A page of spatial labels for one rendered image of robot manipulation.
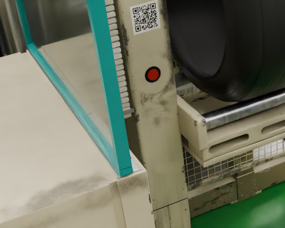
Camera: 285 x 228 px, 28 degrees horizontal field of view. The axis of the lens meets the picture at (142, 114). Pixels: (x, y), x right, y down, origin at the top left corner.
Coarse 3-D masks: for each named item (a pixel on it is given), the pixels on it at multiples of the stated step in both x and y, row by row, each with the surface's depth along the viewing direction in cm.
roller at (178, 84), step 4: (180, 72) 181; (176, 76) 179; (180, 76) 179; (184, 76) 180; (176, 80) 179; (180, 80) 179; (184, 80) 180; (188, 80) 180; (176, 84) 179; (180, 84) 180; (184, 84) 181
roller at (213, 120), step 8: (264, 96) 161; (272, 96) 161; (280, 96) 161; (232, 104) 159; (240, 104) 158; (248, 104) 158; (256, 104) 159; (264, 104) 160; (272, 104) 161; (216, 112) 156; (224, 112) 156; (232, 112) 157; (240, 112) 157; (248, 112) 159; (256, 112) 160; (208, 120) 155; (216, 120) 155; (224, 120) 156; (232, 120) 158; (208, 128) 156
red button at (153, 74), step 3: (153, 69) 149; (150, 72) 149; (153, 72) 149; (156, 72) 150; (147, 75) 150; (150, 75) 149; (153, 75) 150; (156, 75) 150; (150, 78) 150; (153, 78) 150; (156, 78) 151
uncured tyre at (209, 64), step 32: (192, 0) 186; (224, 0) 135; (256, 0) 130; (192, 32) 185; (224, 32) 187; (256, 32) 133; (192, 64) 169; (224, 64) 145; (256, 64) 138; (224, 96) 156; (256, 96) 154
